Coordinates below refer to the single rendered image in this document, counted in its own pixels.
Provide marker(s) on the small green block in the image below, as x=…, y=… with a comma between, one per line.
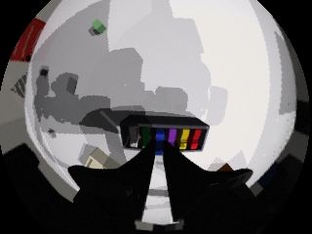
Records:
x=99, y=26

